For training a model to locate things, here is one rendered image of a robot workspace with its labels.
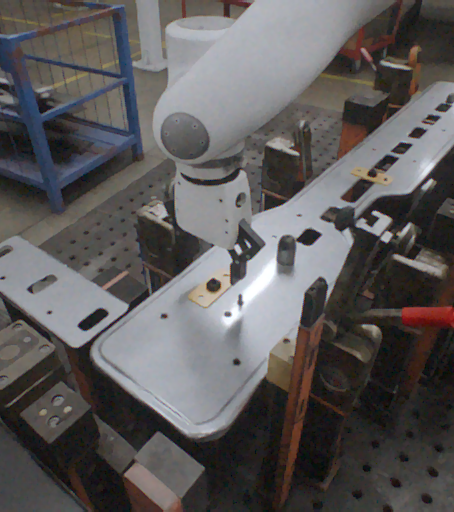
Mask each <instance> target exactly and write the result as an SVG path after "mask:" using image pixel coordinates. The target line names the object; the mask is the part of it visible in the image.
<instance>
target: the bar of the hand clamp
mask: <svg viewBox="0 0 454 512"><path fill-rule="evenodd" d="M354 210H355V208H354V207H352V206H350V205H348V206H347V207H346V206H345V207H343V208H342V209H341V211H340V212H338V214H337V216H336V217H335V220H334V223H333V225H335V226H334V229H335V230H336V231H338V232H342V231H346V230H347V229H348V226H350V227H352V229H354V230H353V233H354V234H355V235H356V236H355V238H354V241H353V243H352V245H351V247H350V250H349V252H348V254H347V257H346V259H345V262H344V264H343V267H342V269H341V271H340V273H338V276H337V278H336V280H335V282H334V285H333V287H332V289H331V292H330V295H329V297H328V299H327V302H326V304H325V308H324V314H325V318H327V319H329V320H331V321H332V322H333V323H334V325H335V326H336V325H337V323H338V321H340V319H341V317H342V315H343V313H344V312H345V311H346V309H349V308H350V306H351V304H352V302H353V300H354V298H355V296H356V293H357V291H358V289H359V287H360V285H361V283H362V281H363V280H364V278H365V276H366V274H367V272H368V270H369V268H370V266H372V264H373V262H374V259H375V257H376V255H377V253H378V251H379V249H380V248H382V249H385V248H386V247H388V248H390V249H392V250H395V248H396V247H397V245H398V243H399V242H398V241H396V240H394V239H392V236H393V235H392V234H390V233H389V232H388V231H389V228H390V226H391V224H392V222H393V219H392V218H390V217H388V216H386V215H383V214H381V213H379V212H377V211H374V212H373V213H372V215H370V217H369V219H368V221H367V220H365V219H363V218H360V219H359V220H357V219H355V218H354V216H355V213H356V212H355V211H354ZM366 222H367V223H366Z"/></svg>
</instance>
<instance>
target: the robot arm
mask: <svg viewBox="0 0 454 512"><path fill-rule="evenodd" d="M395 1H398V0H255V1H254V2H253V4H252V5H251V6H250V7H249V8H248V10H247V11H246V12H245V13H244V14H243V15H242V16H241V17H239V18H238V19H237V20H234V19H231V18H226V17H218V16H197V17H188V18H184V19H180V20H177V21H174V22H172V23H170V24H169V25H168V26H167V27H166V29H165V41H166V54H167V67H168V85H167V88H166V90H165V91H164V93H163V94H162V95H161V98H160V100H159V101H158V103H157V106H156V108H155V111H154V115H153V122H152V129H153V136H154V140H155V142H156V144H157V146H158V147H159V149H160V150H161V151H162V153H164V154H165V155H166V156H167V157H168V158H170V159H172V160H173V161H176V166H177V175H176V186H174V198H170V199H168V200H166V201H165V202H163V206H164V208H165V210H166V212H167V214H169V216H168V218H169V221H170V222H171V223H172V225H173V226H174V229H176V230H174V234H176V235H177V236H178V237H180V238H179V243H180V255H181V258H182V259H183V260H184V259H186V258H188V257H189V256H190V255H192V254H193V253H194V252H196V251H197V241H196V236H197V237H199V238H201V239H203V240H205V241H207V242H210V243H212V244H214V245H216V246H219V247H221V248H224V249H226V250H227V252H228V253H229V255H230V257H231V259H232V263H230V265H229V283H230V285H232V286H234V285H235V284H236V283H237V282H239V281H240V280H243V279H245V278H246V276H247V270H248V262H249V260H251V259H253V258H254V257H255V256H256V255H257V254H258V253H259V252H260V251H261V250H262V249H263V248H264V247H265V246H266V243H265V241H264V240H263V239H262V238H261V237H260V236H259V235H258V234H257V233H256V232H255V231H254V230H253V229H252V210H251V197H250V188H249V183H248V178H247V175H246V172H244V171H242V170H240V167H242V168H244V167H245V166H246V165H247V161H248V157H247V156H245V139H246V138H247V137H249V136H250V135H251V134H253V133H254V132H255V131H257V129H258V128H259V127H261V126H262V125H264V124H265V123H266V122H268V121H269V120H270V119H272V118H273V117H275V116H277V115H278V114H279V113H280V112H281V111H283V110H284V109H285V108H286V107H287V106H289V105H290V104H291V103H292V102H293V101H294V100H295V99H296V97H298V96H299V95H300V94H301V93H302V92H303V91H304V90H305V89H307V88H308V87H309V86H310V85H311V84H312V83H313V82H314V81H315V80H316V78H317V77H318V76H319V75H320V74H321V73H322V72H323V71H324V69H325V68H326V66H327V65H328V64H329V62H330V61H331V60H332V59H333V57H334V56H335V55H336V54H338V52H339V51H340V50H341V48H342V47H343V46H344V45H345V43H346V42H347V41H348V40H349V39H350V38H351V37H352V35H353V34H354V33H355V32H356V31H357V30H359V29H360V28H361V27H362V26H364V25H365V24H366V23H369V22H370V21H371V20H373V19H374V18H375V17H377V16H378V15H379V14H381V13H382V12H383V11H385V10H386V9H387V7H389V6H390V5H391V4H393V3H394V2H395ZM245 239H246V240H247V241H248V243H249V244H250V245H251V248H249V246H248V244H247V242H246V240H245ZM237 244H238V246H239V248H240V250H242V252H240V253H237V251H236V249H235V246H236V245H237Z"/></svg>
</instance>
